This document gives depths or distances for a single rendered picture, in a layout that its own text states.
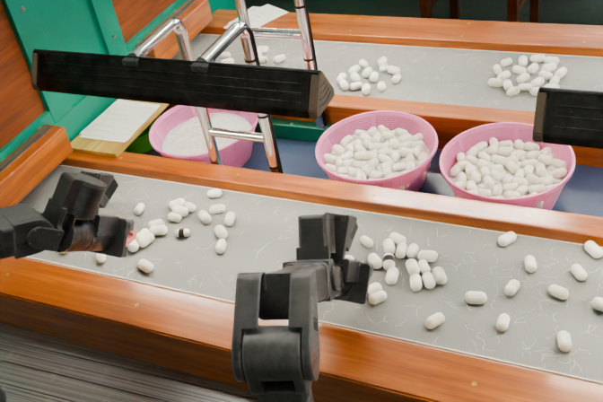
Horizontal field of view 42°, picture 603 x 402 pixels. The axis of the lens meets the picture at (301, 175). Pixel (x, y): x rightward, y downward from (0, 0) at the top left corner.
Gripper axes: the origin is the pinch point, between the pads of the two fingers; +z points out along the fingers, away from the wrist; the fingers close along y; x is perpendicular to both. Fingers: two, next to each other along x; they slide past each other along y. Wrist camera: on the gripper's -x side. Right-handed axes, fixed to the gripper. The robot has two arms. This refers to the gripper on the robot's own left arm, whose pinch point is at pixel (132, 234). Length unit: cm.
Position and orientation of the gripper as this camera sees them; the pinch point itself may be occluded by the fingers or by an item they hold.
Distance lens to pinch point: 148.9
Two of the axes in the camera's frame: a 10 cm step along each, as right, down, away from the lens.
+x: -1.4, 9.9, -0.1
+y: -9.0, -1.3, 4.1
